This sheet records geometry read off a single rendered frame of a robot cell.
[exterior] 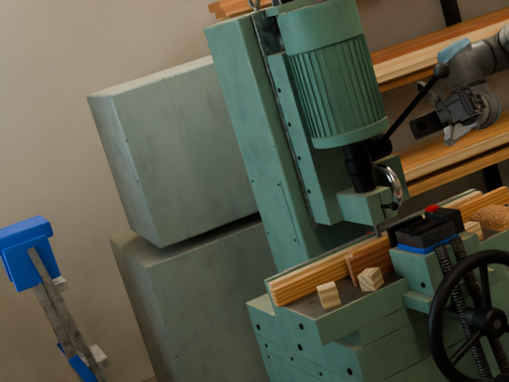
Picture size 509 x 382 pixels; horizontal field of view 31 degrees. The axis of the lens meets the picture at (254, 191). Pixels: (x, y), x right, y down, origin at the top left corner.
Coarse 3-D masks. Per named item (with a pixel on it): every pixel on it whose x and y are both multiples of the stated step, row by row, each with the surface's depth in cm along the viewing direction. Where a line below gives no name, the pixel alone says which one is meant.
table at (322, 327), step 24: (480, 240) 201; (504, 240) 203; (360, 288) 194; (384, 288) 191; (480, 288) 189; (288, 312) 196; (312, 312) 189; (336, 312) 186; (360, 312) 188; (384, 312) 191; (312, 336) 188; (336, 336) 186
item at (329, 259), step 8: (480, 192) 221; (456, 200) 220; (464, 200) 219; (424, 216) 215; (384, 232) 212; (368, 240) 209; (352, 248) 207; (328, 256) 206; (336, 256) 205; (344, 256) 206; (312, 264) 204; (320, 264) 204; (296, 272) 202; (304, 272) 202; (280, 280) 200; (288, 280) 201; (272, 288) 199; (272, 296) 201
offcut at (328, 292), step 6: (330, 282) 191; (318, 288) 189; (324, 288) 188; (330, 288) 188; (336, 288) 188; (324, 294) 188; (330, 294) 188; (336, 294) 188; (324, 300) 188; (330, 300) 188; (336, 300) 188; (324, 306) 188; (330, 306) 188
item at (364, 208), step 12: (348, 192) 210; (372, 192) 203; (384, 192) 202; (348, 204) 209; (360, 204) 204; (372, 204) 201; (384, 204) 203; (348, 216) 211; (360, 216) 206; (372, 216) 202; (384, 216) 203
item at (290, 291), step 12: (492, 192) 221; (504, 192) 221; (468, 204) 217; (480, 204) 219; (492, 204) 220; (504, 204) 222; (468, 216) 217; (336, 264) 203; (300, 276) 202; (312, 276) 201; (324, 276) 202; (336, 276) 203; (276, 288) 198; (288, 288) 199; (300, 288) 200; (312, 288) 201; (276, 300) 198; (288, 300) 199
